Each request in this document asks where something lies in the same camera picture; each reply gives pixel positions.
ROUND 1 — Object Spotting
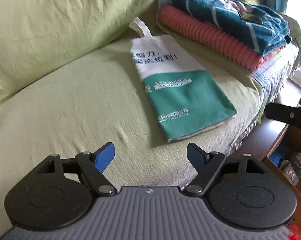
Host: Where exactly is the green white canvas shopping bag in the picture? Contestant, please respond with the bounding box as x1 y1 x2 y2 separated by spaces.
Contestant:
129 17 237 142

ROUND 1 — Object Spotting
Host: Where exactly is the brown wooden side table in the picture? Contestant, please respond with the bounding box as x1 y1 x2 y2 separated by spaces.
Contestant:
230 77 301 160

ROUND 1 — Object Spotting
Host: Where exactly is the cardboard box with items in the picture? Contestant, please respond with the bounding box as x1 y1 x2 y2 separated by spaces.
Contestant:
262 126 301 235

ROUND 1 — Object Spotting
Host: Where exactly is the green sofa seat cover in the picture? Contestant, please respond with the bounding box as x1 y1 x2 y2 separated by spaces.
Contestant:
0 30 271 236

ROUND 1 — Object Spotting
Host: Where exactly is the teal striped folded towel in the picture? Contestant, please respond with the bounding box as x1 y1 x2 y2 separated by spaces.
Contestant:
169 0 292 56

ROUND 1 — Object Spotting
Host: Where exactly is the pink ribbed folded blanket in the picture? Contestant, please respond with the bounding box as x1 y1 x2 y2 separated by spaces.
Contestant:
158 5 282 71

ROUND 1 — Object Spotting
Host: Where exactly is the green sofa back cushion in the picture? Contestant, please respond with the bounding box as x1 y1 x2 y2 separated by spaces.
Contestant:
0 0 155 104

